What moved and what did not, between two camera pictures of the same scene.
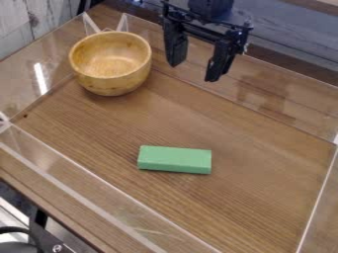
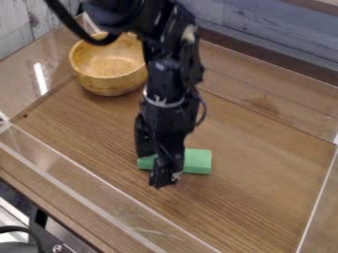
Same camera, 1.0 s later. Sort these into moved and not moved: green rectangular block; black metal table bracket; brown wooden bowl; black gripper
Moved: black gripper
Not moved: green rectangular block; brown wooden bowl; black metal table bracket
